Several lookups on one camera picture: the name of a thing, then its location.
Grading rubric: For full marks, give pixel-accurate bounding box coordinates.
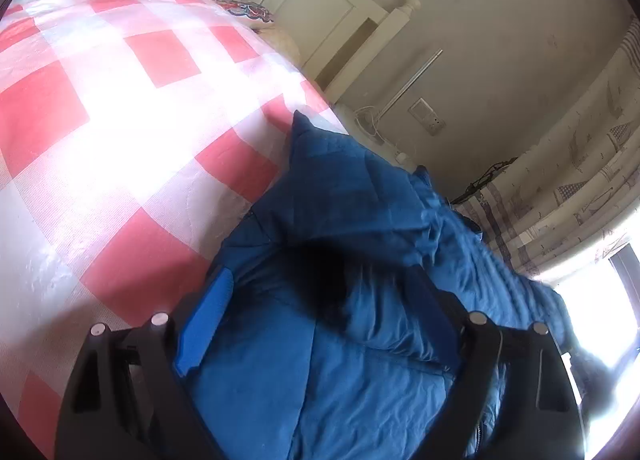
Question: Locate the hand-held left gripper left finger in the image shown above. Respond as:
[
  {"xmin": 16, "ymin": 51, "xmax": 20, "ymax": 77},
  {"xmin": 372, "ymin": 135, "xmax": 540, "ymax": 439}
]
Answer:
[{"xmin": 54, "ymin": 267, "xmax": 233, "ymax": 460}]

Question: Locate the printed beige curtain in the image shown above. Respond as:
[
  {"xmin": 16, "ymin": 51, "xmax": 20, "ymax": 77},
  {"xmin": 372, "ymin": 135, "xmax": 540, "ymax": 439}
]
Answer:
[{"xmin": 452, "ymin": 15, "xmax": 640, "ymax": 281}]

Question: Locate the red white checked bedspread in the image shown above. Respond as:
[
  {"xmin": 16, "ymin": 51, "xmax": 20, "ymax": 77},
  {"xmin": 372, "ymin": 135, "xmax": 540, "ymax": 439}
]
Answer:
[{"xmin": 0, "ymin": 0, "xmax": 351, "ymax": 460}]

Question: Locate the cream pillow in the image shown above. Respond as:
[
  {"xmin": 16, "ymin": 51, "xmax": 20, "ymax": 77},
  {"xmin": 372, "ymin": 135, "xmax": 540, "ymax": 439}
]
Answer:
[{"xmin": 250, "ymin": 22, "xmax": 301, "ymax": 66}]

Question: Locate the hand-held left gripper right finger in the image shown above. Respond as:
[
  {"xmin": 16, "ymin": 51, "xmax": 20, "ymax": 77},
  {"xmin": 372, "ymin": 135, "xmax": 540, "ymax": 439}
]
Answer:
[{"xmin": 407, "ymin": 265, "xmax": 586, "ymax": 460}]

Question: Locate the thin metal rod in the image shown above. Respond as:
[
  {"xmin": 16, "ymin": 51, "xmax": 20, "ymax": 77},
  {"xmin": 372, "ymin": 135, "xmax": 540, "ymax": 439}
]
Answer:
[{"xmin": 380, "ymin": 49, "xmax": 443, "ymax": 118}]

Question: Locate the blue puffer jacket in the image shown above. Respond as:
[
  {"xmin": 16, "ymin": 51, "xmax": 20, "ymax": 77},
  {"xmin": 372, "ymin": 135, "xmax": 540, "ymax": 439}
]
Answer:
[{"xmin": 175, "ymin": 110, "xmax": 576, "ymax": 460}]

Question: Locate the white cable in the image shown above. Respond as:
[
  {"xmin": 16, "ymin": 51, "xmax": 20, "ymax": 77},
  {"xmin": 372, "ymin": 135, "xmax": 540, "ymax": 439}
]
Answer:
[{"xmin": 352, "ymin": 105, "xmax": 416, "ymax": 163}]

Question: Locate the window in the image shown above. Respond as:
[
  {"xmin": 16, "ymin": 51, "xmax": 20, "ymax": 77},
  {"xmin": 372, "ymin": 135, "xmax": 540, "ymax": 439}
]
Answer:
[{"xmin": 550, "ymin": 235, "xmax": 640, "ymax": 421}]

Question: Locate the patterned pillow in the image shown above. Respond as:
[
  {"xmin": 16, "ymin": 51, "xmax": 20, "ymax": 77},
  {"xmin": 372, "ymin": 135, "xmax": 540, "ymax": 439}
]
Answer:
[{"xmin": 202, "ymin": 0, "xmax": 273, "ymax": 23}]

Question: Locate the white wall socket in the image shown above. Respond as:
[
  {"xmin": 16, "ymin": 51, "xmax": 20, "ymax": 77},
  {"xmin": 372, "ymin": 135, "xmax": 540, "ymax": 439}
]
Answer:
[{"xmin": 407, "ymin": 97, "xmax": 447, "ymax": 136}]

